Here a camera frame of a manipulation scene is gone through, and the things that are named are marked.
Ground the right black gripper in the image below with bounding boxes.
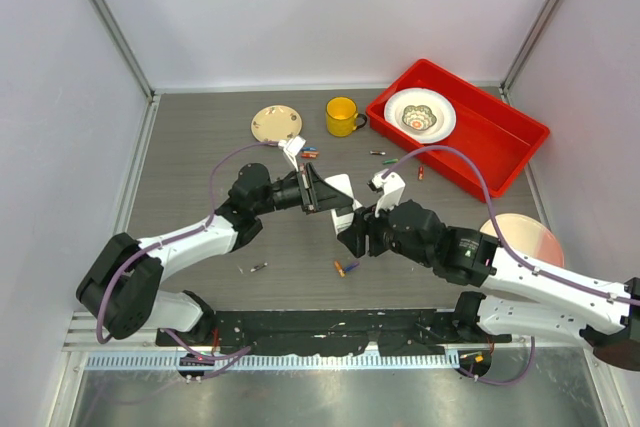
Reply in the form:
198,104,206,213
339,193,433,266

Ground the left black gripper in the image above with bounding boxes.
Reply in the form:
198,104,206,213
254,163,353,216

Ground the white remote control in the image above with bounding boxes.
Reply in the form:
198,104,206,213
326,174,362,235

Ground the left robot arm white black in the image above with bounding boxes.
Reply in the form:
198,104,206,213
76,163,354,346

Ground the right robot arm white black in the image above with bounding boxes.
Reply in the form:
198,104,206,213
331,201,639,371

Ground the purple battery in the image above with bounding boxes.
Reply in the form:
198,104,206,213
343,261,360,273

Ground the orange battery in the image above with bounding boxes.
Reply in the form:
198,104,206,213
334,261,346,278

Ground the yellow mug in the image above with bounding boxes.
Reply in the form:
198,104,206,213
325,97,368,138

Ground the cream floral plate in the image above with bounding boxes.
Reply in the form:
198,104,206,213
251,105,303,142

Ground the black battery bottom left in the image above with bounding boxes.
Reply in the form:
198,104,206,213
250,262,268,273

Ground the small patterned bowl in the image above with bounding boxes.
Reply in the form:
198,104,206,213
401,105,438,132

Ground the white plate in bin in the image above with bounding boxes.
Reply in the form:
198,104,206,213
384,88,457,144

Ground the red plastic bin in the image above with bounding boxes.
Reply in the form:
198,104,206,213
366,59,550,198

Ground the pink rimmed plate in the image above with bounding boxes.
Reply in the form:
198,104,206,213
496,213,565,268

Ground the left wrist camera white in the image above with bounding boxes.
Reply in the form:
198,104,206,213
277,136,306,172

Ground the slotted cable duct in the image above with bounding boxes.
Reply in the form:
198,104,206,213
84,350,459,372

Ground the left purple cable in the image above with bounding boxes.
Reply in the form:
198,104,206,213
94,140,281,381

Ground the purple cable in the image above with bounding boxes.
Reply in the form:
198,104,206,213
94,140,281,381
382,145,640,386

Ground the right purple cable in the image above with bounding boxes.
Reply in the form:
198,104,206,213
382,145,640,386

